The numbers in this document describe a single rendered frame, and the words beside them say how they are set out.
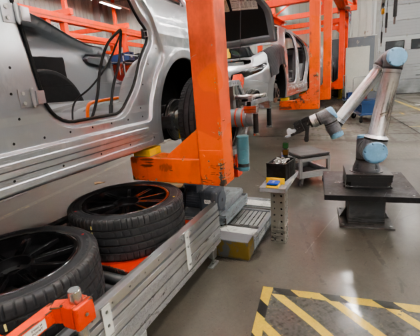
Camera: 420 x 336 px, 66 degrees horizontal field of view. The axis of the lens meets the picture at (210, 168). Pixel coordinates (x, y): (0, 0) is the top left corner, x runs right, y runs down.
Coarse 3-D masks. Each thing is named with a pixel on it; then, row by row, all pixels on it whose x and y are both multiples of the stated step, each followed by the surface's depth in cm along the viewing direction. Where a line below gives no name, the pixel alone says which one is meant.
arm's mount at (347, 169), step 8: (344, 168) 253; (352, 168) 250; (384, 168) 246; (344, 176) 255; (352, 176) 235; (360, 176) 234; (368, 176) 232; (376, 176) 230; (384, 176) 229; (392, 176) 227; (352, 184) 237; (360, 184) 235; (368, 184) 234; (376, 184) 232; (384, 184) 230
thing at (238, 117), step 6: (240, 108) 239; (234, 114) 236; (240, 114) 235; (246, 114) 233; (252, 114) 232; (234, 120) 237; (240, 120) 235; (246, 120) 234; (252, 120) 232; (234, 126) 242; (240, 126) 240; (246, 126) 238
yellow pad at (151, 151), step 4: (148, 148) 216; (152, 148) 215; (156, 148) 218; (160, 148) 222; (136, 152) 216; (140, 152) 214; (144, 152) 213; (148, 152) 212; (152, 152) 214; (156, 152) 218; (160, 152) 222; (136, 156) 216; (140, 156) 215; (144, 156) 214; (148, 156) 212; (152, 156) 214
